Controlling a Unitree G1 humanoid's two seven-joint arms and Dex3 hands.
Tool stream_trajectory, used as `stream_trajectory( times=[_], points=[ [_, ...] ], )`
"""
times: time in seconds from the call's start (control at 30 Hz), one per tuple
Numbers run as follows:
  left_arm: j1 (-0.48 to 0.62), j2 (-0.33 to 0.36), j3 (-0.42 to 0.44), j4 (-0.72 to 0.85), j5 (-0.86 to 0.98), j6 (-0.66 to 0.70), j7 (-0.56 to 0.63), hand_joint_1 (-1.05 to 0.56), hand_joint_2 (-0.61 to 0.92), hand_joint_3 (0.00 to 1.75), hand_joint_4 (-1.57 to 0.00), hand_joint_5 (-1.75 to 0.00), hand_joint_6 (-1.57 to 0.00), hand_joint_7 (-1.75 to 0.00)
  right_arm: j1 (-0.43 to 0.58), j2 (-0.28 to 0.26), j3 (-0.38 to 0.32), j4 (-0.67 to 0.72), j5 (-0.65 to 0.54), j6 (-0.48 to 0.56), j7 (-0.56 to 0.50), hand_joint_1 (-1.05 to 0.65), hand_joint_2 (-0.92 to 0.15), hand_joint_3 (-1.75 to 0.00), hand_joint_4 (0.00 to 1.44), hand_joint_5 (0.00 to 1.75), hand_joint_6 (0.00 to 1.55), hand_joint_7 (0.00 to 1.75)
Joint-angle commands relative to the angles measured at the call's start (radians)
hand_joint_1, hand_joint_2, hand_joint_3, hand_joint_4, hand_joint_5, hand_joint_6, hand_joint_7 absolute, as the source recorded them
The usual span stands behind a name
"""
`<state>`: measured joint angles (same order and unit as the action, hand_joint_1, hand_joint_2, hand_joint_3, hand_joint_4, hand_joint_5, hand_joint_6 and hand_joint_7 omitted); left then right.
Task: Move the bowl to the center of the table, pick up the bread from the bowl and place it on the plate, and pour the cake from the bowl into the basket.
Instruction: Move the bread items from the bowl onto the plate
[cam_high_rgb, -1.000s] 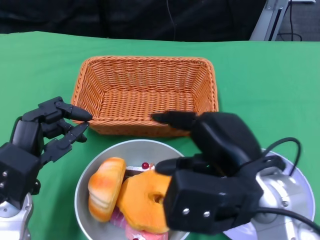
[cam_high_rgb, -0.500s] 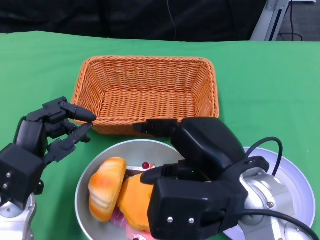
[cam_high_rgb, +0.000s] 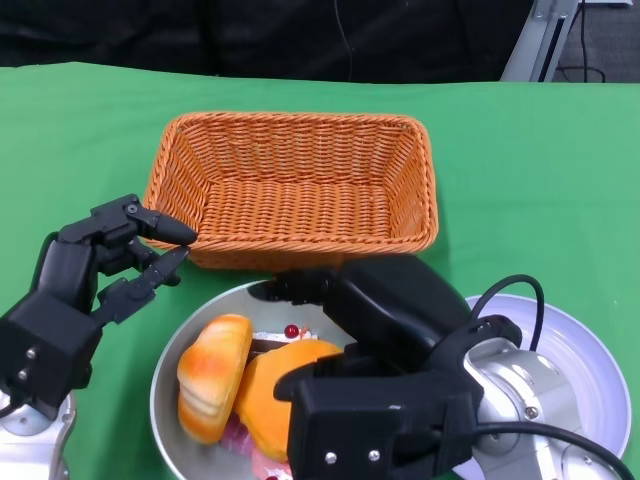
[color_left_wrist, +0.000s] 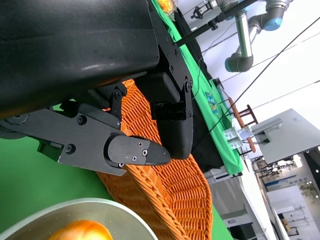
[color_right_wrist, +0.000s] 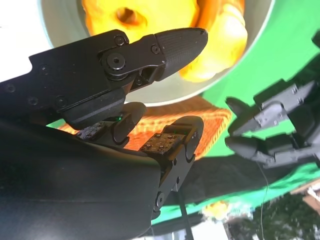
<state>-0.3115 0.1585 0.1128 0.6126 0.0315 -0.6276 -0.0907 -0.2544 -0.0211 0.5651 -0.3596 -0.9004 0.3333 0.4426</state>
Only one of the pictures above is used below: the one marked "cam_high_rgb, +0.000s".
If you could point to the black backdrop cloth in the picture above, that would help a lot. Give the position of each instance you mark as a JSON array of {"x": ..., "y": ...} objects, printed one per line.
[{"x": 200, "y": 35}]

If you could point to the pink striped cake slice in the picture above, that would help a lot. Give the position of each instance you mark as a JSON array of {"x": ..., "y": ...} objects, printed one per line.
[{"x": 235, "y": 435}]

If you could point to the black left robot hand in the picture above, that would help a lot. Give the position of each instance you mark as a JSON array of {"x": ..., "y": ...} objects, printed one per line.
[{"x": 65, "y": 270}]

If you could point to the grey aluminium frame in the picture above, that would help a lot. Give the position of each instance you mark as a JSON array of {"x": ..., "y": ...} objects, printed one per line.
[{"x": 540, "y": 45}]

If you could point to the chocolate layer cake slice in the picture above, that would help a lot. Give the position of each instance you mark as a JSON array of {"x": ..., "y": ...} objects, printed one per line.
[{"x": 280, "y": 342}]

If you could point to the green tablecloth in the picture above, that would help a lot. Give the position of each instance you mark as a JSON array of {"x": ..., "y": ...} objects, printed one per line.
[{"x": 525, "y": 200}]

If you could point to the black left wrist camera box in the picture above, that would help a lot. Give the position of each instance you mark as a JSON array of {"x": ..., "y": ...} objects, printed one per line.
[{"x": 45, "y": 350}]

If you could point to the salmon pink cake slice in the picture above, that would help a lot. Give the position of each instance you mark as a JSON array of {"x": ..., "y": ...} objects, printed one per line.
[{"x": 270, "y": 465}]

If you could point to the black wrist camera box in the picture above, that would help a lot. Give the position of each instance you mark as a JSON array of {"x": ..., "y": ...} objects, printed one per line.
[
  {"x": 380, "y": 435},
  {"x": 45, "y": 350}
]

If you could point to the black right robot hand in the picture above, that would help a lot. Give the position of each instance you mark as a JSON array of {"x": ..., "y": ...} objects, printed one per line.
[{"x": 395, "y": 305}]

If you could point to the golden sliced loaf bread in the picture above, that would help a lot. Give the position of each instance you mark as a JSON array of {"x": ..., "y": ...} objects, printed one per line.
[{"x": 210, "y": 375}]

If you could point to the grey-green round bowl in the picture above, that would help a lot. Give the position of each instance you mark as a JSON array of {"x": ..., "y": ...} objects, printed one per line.
[{"x": 230, "y": 305}]

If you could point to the pale lavender round plate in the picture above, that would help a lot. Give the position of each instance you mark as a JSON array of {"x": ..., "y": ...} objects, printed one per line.
[{"x": 585, "y": 340}]

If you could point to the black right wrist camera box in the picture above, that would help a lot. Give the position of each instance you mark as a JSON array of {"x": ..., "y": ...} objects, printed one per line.
[{"x": 380, "y": 435}]

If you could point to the orange wicker basket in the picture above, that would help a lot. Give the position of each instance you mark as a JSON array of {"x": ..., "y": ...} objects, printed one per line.
[{"x": 300, "y": 210}]

